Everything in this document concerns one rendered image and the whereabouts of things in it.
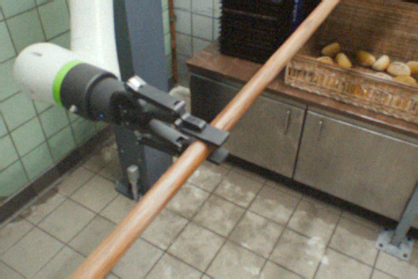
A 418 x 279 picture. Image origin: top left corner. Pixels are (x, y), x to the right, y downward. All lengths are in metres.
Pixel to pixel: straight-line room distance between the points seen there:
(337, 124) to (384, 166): 0.26
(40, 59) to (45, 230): 1.36
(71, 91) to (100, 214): 1.36
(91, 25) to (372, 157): 1.27
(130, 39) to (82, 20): 0.60
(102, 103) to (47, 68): 0.13
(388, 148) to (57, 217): 1.50
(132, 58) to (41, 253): 0.96
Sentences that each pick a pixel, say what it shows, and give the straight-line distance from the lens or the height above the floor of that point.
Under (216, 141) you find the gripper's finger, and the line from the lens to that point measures 0.56.
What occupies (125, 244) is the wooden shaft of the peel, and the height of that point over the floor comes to 1.11.
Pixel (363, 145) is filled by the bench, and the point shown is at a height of 0.44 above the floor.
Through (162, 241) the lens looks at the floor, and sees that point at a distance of 1.85.
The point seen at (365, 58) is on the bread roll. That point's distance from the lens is 1.95.
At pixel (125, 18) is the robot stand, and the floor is 0.95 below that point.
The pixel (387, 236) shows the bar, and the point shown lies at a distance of 2.02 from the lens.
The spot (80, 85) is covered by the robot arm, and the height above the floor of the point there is 1.16.
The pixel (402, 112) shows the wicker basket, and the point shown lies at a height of 0.61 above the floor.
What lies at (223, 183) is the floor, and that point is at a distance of 2.07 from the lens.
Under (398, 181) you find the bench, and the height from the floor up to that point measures 0.32.
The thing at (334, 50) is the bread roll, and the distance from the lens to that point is 1.98.
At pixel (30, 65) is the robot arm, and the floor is 1.16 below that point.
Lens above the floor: 1.50
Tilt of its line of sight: 40 degrees down
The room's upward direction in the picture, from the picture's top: straight up
